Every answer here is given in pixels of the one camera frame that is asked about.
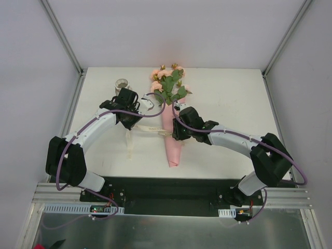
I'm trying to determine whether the pale pink rose stem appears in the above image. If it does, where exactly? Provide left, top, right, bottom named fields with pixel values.
left=170, top=80, right=192, bottom=102

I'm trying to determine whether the cream printed ribbon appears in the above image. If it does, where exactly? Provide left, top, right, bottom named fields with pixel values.
left=125, top=124, right=172, bottom=160

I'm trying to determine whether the pink wrapping paper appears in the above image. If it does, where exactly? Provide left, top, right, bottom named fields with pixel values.
left=161, top=97, right=185, bottom=169

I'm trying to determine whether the small bud flower stem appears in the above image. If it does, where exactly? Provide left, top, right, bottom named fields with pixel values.
left=171, top=64, right=184, bottom=88

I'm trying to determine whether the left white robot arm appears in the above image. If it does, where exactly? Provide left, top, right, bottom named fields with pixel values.
left=46, top=88, right=141, bottom=202

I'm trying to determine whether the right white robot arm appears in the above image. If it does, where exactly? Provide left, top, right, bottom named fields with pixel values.
left=172, top=103, right=293, bottom=206

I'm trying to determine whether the white ribbed vase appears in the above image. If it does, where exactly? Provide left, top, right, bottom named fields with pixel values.
left=115, top=78, right=132, bottom=95

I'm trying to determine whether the red object at bottom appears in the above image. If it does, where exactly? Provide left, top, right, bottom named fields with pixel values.
left=33, top=244, right=46, bottom=249

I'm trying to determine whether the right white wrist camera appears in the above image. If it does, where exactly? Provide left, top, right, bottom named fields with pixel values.
left=173, top=102, right=188, bottom=112

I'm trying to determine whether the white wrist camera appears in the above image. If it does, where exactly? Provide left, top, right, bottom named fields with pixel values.
left=173, top=102, right=188, bottom=112
left=139, top=94, right=154, bottom=114

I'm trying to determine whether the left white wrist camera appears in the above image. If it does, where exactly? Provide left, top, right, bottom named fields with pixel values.
left=139, top=94, right=154, bottom=114

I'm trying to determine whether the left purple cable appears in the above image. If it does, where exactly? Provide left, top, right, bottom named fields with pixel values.
left=56, top=92, right=167, bottom=221

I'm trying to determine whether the right aluminium frame post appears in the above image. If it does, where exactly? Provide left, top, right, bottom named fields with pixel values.
left=262, top=0, right=315, bottom=79

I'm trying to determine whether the aluminium frame post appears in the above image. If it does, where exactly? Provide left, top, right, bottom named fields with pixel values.
left=262, top=0, right=315, bottom=79
left=38, top=0, right=85, bottom=76

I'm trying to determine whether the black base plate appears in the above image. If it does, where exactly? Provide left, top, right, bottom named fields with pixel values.
left=79, top=177, right=267, bottom=220

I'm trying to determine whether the right white cable duct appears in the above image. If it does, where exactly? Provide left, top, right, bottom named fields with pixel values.
left=218, top=208, right=236, bottom=218

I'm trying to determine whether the white cable duct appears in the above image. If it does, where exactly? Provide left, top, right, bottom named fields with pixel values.
left=218, top=208, right=236, bottom=218
left=44, top=203, right=125, bottom=215

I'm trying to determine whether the left aluminium frame post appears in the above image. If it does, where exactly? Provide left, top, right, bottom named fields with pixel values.
left=38, top=0, right=85, bottom=76

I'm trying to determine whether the aluminium front rail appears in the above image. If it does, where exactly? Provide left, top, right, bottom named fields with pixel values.
left=32, top=183, right=314, bottom=209

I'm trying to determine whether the left white cable duct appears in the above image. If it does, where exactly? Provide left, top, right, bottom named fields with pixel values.
left=44, top=203, right=125, bottom=215

